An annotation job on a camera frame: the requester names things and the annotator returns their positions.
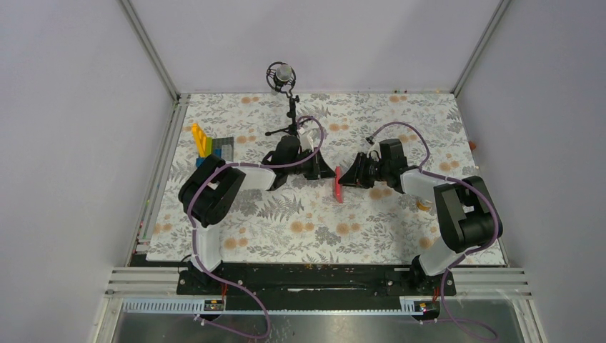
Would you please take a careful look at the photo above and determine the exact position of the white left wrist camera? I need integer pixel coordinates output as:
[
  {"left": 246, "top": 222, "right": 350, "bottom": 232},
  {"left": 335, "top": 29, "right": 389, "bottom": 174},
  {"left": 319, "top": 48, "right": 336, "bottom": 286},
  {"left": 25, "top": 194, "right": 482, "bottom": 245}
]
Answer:
[{"left": 299, "top": 131, "right": 315, "bottom": 151}]

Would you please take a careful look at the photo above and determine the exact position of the grey microphone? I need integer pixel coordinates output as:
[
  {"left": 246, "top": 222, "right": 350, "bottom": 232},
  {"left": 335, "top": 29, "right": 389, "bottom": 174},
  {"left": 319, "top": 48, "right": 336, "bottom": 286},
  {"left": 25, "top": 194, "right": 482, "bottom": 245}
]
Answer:
[{"left": 266, "top": 61, "right": 297, "bottom": 94}]

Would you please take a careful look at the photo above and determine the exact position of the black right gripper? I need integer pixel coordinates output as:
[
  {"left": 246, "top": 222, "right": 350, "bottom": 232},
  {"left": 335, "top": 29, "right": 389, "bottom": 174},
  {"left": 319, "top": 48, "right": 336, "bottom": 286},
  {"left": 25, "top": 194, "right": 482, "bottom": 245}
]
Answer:
[{"left": 338, "top": 153, "right": 389, "bottom": 190}]

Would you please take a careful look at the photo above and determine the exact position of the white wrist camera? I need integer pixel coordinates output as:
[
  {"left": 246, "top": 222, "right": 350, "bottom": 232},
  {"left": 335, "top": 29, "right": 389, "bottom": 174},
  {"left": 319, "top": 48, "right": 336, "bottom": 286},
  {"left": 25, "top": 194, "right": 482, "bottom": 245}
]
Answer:
[
  {"left": 367, "top": 142, "right": 381, "bottom": 161},
  {"left": 299, "top": 131, "right": 315, "bottom": 151}
]

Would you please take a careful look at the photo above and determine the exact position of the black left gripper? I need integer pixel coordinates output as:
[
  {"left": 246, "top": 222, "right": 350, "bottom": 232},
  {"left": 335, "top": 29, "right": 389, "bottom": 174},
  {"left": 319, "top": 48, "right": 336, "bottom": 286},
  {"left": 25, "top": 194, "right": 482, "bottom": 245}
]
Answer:
[{"left": 287, "top": 148, "right": 337, "bottom": 182}]

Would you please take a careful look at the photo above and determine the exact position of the red pill organizer box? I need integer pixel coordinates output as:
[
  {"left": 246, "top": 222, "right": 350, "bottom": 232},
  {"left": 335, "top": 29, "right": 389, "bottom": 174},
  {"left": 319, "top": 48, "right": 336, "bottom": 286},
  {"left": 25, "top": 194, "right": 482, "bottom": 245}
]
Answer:
[{"left": 334, "top": 166, "right": 344, "bottom": 204}]

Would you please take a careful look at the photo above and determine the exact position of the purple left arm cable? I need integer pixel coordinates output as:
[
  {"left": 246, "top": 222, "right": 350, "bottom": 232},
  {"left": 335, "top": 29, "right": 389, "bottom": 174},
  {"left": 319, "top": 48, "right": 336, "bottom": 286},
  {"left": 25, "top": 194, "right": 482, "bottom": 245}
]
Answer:
[{"left": 185, "top": 115, "right": 326, "bottom": 342}]

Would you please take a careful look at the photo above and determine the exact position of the floral patterned mat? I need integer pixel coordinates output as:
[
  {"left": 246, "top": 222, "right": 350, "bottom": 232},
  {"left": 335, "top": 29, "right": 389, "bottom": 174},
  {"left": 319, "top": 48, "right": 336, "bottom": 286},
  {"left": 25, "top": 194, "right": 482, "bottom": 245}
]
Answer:
[{"left": 146, "top": 93, "right": 479, "bottom": 264}]

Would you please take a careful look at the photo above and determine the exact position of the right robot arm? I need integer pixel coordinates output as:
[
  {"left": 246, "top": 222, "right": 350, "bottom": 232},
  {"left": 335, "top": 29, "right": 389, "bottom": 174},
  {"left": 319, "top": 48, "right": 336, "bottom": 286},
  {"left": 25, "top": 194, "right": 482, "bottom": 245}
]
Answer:
[{"left": 338, "top": 139, "right": 502, "bottom": 294}]

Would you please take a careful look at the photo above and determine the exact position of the black microphone tripod stand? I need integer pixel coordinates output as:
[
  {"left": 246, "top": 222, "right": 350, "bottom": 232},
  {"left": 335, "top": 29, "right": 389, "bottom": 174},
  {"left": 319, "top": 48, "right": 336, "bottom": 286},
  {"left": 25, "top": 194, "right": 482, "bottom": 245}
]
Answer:
[{"left": 264, "top": 92, "right": 300, "bottom": 136}]

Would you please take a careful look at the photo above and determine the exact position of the grey lego baseplate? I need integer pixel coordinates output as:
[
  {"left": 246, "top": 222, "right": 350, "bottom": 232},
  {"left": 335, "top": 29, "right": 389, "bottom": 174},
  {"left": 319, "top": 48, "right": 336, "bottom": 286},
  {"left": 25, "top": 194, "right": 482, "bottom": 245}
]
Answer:
[{"left": 211, "top": 136, "right": 234, "bottom": 161}]

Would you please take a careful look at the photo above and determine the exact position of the yellow lego block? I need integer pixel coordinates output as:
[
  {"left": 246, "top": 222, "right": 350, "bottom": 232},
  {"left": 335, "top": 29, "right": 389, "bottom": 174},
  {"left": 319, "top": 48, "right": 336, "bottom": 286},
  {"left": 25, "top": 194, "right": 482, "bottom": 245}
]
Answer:
[{"left": 192, "top": 123, "right": 212, "bottom": 158}]

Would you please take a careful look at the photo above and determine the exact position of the white pill bottle orange label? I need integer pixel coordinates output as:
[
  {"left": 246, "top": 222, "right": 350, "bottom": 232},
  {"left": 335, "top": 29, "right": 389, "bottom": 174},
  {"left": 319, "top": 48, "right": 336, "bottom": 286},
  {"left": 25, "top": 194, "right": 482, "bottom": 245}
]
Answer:
[{"left": 416, "top": 197, "right": 433, "bottom": 212}]

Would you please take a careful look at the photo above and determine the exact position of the blue lego block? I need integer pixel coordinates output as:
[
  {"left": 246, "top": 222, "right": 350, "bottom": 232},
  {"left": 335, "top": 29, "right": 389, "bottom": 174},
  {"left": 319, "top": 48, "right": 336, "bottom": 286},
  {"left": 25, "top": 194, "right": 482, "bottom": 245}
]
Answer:
[{"left": 195, "top": 157, "right": 207, "bottom": 168}]

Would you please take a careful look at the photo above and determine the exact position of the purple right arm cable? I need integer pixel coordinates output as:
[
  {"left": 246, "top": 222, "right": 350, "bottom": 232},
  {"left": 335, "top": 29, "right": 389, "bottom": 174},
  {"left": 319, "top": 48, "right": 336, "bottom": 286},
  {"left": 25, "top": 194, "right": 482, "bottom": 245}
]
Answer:
[{"left": 367, "top": 121, "right": 504, "bottom": 343}]

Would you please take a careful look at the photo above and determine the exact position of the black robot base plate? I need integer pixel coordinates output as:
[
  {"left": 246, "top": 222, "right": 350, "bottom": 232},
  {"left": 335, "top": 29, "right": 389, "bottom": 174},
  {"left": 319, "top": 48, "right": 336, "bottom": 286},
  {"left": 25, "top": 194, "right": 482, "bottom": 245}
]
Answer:
[{"left": 176, "top": 257, "right": 458, "bottom": 299}]

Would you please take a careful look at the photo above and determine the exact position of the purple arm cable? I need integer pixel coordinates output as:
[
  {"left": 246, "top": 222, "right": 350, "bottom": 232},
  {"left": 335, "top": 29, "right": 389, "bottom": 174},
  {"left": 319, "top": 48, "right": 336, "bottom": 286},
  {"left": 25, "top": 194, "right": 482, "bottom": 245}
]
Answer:
[
  {"left": 367, "top": 121, "right": 504, "bottom": 343},
  {"left": 185, "top": 115, "right": 326, "bottom": 342}
]

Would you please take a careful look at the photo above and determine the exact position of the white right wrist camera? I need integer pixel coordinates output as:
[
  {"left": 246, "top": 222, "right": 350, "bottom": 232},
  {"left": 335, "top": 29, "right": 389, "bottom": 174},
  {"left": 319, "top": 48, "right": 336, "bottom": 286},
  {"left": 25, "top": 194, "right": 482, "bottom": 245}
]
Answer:
[{"left": 367, "top": 142, "right": 381, "bottom": 161}]

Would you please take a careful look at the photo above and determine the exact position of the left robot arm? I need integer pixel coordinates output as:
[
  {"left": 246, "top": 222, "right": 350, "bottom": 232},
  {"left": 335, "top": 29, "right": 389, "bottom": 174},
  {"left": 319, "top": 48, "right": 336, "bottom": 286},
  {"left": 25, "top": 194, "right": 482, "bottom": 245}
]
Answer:
[{"left": 178, "top": 136, "right": 337, "bottom": 294}]

